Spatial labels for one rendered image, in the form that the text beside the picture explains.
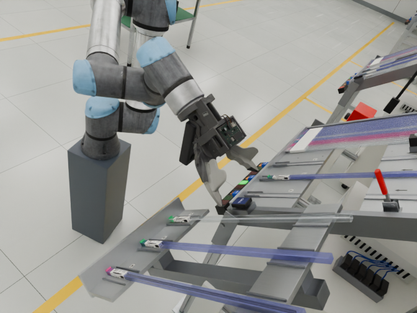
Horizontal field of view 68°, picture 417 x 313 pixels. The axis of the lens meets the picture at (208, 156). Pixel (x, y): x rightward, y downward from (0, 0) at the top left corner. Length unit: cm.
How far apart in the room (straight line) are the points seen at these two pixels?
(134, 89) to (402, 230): 66
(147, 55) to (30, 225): 131
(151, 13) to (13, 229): 123
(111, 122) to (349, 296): 99
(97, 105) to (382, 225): 94
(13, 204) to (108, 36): 125
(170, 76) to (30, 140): 167
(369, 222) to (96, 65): 70
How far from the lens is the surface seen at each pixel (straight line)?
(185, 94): 62
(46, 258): 169
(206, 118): 62
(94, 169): 131
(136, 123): 119
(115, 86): 72
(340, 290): 116
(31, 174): 201
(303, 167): 114
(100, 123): 119
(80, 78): 73
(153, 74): 65
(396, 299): 128
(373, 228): 83
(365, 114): 179
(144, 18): 105
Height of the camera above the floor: 147
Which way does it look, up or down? 41 degrees down
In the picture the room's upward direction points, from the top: 20 degrees clockwise
